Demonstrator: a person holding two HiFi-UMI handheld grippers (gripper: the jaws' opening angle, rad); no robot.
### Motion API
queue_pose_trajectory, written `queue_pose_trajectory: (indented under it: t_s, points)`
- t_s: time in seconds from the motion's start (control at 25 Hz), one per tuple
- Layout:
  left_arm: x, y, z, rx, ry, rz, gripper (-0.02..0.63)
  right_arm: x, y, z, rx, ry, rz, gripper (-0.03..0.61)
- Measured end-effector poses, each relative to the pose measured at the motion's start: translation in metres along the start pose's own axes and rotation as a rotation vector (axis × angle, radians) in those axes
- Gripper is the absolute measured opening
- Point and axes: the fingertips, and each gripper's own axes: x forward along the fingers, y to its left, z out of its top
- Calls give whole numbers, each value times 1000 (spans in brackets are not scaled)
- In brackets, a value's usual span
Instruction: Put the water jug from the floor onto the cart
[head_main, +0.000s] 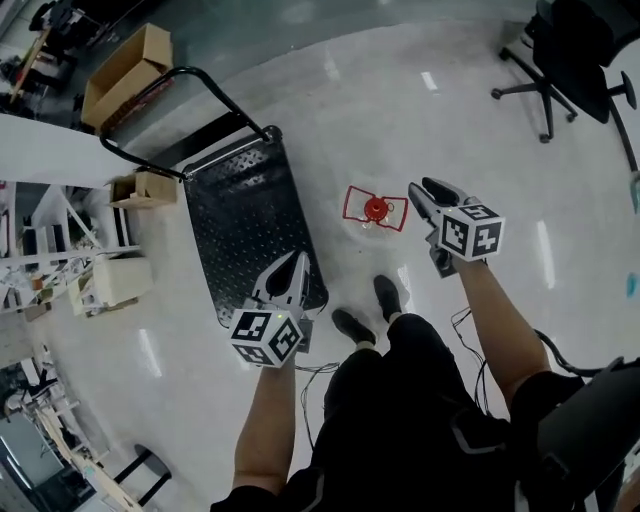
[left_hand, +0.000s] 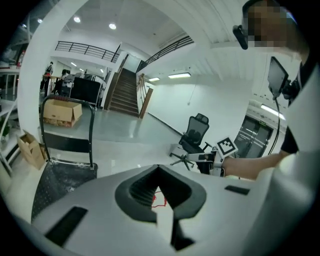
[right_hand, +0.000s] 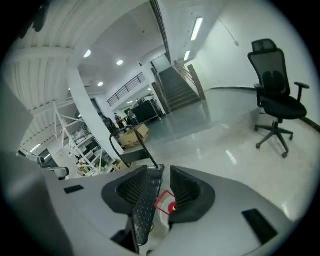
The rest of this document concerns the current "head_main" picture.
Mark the small open cardboard box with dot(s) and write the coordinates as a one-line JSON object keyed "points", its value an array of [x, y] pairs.
{"points": [[150, 187]]}

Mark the person's left forearm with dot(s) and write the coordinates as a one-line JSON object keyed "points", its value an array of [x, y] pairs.
{"points": [[265, 425]]}

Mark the person's left black shoe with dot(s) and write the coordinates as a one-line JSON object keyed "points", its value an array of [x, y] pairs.
{"points": [[352, 327]]}

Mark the black mesh office chair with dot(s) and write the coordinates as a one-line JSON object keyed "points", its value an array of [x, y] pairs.
{"points": [[570, 60]]}

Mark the person's right forearm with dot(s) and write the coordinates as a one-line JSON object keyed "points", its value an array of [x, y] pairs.
{"points": [[500, 340]]}

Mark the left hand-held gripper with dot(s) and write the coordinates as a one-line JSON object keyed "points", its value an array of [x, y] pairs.
{"points": [[260, 335]]}

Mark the blue scrap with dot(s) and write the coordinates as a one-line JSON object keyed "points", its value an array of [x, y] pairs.
{"points": [[634, 284]]}

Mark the person's right black shoe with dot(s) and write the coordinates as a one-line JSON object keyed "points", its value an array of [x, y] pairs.
{"points": [[387, 295]]}

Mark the large open cardboard box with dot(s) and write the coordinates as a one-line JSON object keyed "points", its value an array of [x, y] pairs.
{"points": [[125, 70]]}

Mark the person's black shoe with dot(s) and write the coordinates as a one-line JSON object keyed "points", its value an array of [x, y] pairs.
{"points": [[387, 295], [352, 327]]}

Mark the clear water jug red cap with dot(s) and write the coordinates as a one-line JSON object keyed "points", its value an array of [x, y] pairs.
{"points": [[375, 209]]}

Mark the black platform cart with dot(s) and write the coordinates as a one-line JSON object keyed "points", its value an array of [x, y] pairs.
{"points": [[250, 215]]}

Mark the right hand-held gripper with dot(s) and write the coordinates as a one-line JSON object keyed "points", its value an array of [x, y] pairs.
{"points": [[470, 232]]}

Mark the cream plastic appliance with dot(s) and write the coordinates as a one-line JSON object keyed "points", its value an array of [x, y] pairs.
{"points": [[125, 280]]}

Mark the white metal shelf rack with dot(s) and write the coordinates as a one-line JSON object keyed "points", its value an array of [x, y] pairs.
{"points": [[50, 257]]}

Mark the person's black clothed body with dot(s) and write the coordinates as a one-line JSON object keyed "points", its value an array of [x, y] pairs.
{"points": [[400, 400]]}

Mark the dark grey worn equipment pack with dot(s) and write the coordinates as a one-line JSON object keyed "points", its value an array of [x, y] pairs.
{"points": [[590, 435]]}

